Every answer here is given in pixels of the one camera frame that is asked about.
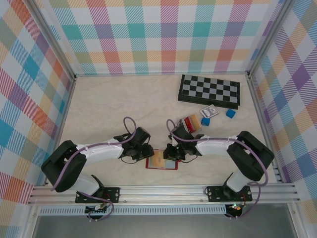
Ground red card holder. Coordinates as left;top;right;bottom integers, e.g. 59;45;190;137
145;148;179;171

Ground gold card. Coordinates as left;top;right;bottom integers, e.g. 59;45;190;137
151;151;166;168

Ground clear plastic card box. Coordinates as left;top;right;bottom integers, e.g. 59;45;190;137
176;114;203;136

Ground red card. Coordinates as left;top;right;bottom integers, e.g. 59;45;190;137
183;116;196;133

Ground tan card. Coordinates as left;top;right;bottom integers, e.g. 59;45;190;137
189;114;202;131

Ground blue playing card box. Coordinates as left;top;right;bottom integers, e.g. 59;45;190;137
200;105;220;118

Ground black folding chessboard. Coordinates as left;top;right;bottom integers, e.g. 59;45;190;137
177;74;240;110

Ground small circuit board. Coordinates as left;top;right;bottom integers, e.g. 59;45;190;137
229;203;245;213
85;204;109;215

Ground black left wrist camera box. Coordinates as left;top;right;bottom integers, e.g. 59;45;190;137
133;126;151;146

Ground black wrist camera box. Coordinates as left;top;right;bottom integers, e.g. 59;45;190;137
133;126;151;146
172;125;194;144

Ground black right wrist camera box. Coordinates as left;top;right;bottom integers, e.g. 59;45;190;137
172;125;194;144

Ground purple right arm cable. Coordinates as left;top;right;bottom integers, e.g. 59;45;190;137
165;119;270;220

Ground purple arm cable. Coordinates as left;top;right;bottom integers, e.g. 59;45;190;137
165;119;270;220
51;116;137;222

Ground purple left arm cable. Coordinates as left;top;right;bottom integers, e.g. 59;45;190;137
51;116;137;222

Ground aluminium mounting rail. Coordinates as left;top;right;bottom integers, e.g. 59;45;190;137
27;184;301;206

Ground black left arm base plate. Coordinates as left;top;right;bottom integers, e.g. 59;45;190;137
75;186;121;204

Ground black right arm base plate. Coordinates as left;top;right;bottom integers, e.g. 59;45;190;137
207;185;253;203

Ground white slotted cable duct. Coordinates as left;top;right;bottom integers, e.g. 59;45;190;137
38;207;227;217

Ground aluminium table side rail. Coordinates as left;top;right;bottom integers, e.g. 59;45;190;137
247;74;284;184
42;75;77;187

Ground aluminium frame post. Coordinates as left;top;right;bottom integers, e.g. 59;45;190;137
247;0;294;77
29;0;77;81

